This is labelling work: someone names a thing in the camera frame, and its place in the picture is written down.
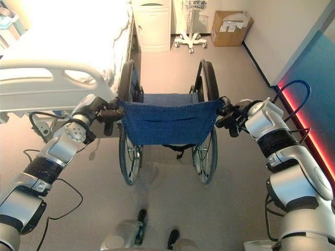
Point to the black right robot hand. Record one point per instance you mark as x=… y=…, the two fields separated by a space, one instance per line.
x=227 y=120

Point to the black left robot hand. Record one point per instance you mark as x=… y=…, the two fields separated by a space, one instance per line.
x=111 y=115

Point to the blue fabric wheelchair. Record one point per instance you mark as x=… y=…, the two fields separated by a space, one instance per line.
x=167 y=117

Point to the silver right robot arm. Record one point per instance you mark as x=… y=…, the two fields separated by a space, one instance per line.
x=290 y=170

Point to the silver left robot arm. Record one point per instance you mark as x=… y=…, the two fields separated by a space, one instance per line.
x=47 y=162

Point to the white hospital bed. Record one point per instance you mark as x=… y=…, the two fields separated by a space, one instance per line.
x=60 y=57

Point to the brown cardboard box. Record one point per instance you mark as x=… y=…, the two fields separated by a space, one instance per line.
x=230 y=28

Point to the white wheeled equipment stand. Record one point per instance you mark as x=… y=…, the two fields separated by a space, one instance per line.
x=192 y=31

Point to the white bedside cabinet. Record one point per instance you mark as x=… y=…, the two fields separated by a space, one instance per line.
x=152 y=24

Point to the light blue bin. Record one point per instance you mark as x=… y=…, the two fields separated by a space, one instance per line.
x=8 y=21

